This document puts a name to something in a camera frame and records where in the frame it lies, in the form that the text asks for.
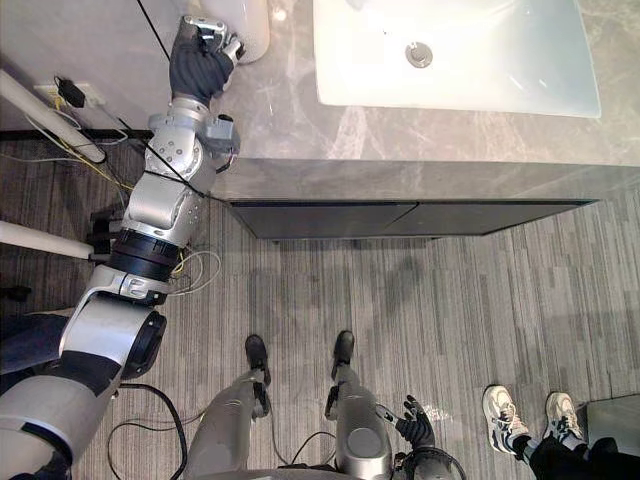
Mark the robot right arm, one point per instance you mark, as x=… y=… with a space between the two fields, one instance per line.
x=432 y=462

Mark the robot foot dark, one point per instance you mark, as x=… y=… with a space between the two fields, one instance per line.
x=344 y=347
x=256 y=352

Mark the white sink basin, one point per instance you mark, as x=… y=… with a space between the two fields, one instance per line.
x=450 y=50

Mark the robot left foot dark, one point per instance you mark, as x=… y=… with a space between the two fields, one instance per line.
x=256 y=352

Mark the person's left shoe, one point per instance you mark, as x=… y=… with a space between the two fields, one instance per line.
x=502 y=417

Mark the metal sink drain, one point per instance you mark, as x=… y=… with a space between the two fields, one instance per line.
x=418 y=53

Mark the white rounded container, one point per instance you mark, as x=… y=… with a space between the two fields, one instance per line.
x=250 y=27

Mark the long white tube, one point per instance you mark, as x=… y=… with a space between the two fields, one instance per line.
x=50 y=117

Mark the person's leg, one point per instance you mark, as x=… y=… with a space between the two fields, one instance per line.
x=565 y=460

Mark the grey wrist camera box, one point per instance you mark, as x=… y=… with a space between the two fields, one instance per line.
x=222 y=135

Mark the black stand base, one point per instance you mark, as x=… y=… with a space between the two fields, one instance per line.
x=104 y=235

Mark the grey marble vanity cabinet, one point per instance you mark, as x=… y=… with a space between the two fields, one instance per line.
x=400 y=175

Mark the short white tube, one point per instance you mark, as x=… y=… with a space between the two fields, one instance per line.
x=40 y=239

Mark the robot right foot dark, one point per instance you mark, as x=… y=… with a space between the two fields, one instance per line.
x=344 y=347

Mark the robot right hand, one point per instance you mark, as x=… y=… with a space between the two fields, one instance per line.
x=417 y=427

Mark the black power adapter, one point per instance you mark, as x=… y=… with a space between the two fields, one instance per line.
x=70 y=91

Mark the person's shoe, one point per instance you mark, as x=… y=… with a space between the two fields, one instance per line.
x=562 y=417
x=502 y=417

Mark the person's right shoe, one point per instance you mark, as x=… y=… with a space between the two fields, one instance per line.
x=562 y=417

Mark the robot right leg silver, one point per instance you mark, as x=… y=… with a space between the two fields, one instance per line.
x=357 y=425

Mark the robot left arm silver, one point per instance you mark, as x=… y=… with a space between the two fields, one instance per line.
x=155 y=200

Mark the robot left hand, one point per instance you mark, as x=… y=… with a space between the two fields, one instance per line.
x=197 y=67

